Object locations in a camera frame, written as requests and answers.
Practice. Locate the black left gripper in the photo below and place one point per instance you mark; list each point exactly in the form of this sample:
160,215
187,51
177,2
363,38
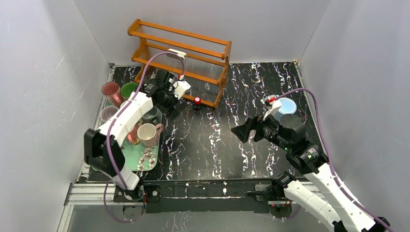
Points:
168,103

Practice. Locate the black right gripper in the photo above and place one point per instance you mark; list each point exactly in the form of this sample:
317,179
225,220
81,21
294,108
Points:
257,129

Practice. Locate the grey blue mug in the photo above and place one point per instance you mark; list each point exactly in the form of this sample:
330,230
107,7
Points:
150,116

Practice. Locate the pale pink faceted mug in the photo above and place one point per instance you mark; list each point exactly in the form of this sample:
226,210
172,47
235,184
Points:
149,134

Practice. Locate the light blue mug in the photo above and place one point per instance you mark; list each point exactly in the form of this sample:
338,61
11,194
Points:
288,106

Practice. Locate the green mug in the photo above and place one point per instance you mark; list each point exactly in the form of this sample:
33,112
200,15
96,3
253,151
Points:
127,89

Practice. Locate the pink ghost pattern mug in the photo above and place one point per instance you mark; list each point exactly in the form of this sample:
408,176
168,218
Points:
111,90

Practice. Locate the mauve mug white logo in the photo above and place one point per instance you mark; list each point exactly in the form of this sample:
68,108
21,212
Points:
107,112

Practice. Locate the small pink cup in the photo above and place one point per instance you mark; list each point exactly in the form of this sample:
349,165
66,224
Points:
132,135

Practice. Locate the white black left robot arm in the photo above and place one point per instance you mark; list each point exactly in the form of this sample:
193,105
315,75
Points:
156,88

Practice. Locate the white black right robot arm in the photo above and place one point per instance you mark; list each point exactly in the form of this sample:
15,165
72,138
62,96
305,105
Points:
335,210

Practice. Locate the red black button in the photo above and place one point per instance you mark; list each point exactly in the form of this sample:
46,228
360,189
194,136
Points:
197,103

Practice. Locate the white clip on rack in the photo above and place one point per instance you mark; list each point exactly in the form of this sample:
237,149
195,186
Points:
178,53

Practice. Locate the orange wooden rack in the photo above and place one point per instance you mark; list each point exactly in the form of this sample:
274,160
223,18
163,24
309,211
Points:
207,60

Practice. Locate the green floral tray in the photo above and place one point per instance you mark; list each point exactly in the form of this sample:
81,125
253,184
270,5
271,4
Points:
135,157

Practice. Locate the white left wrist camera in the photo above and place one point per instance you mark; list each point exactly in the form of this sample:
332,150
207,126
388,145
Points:
180,88

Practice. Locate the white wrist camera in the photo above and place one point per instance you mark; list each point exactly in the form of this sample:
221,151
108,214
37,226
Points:
180,88
272,103

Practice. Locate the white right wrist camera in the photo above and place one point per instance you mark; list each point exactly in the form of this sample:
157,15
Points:
272,103

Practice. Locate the black table front rail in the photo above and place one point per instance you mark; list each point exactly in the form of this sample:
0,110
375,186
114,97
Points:
218,195

